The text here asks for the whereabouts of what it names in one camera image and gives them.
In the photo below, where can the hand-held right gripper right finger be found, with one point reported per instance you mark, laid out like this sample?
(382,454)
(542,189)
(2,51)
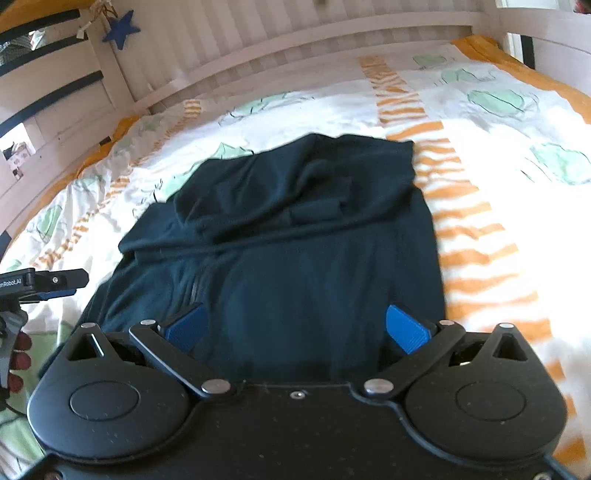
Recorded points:
(406,328)

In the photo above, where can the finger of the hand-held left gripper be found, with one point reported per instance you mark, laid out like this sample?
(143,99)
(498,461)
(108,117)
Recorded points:
(60,279)

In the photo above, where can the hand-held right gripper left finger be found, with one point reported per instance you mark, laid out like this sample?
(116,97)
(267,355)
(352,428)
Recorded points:
(187,325)

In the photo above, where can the black zip hoodie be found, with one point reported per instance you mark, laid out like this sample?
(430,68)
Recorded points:
(286,258)

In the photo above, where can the person's left hand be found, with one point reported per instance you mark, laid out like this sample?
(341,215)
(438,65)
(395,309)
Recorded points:
(21,360)

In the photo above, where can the white leaf print quilt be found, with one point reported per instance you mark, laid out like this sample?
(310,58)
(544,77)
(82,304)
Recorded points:
(485,207)

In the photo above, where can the blue star ornament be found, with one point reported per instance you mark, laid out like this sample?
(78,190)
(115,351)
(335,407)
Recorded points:
(121,30)

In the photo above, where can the white wooden bed frame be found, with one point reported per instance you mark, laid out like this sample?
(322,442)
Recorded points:
(277,37)

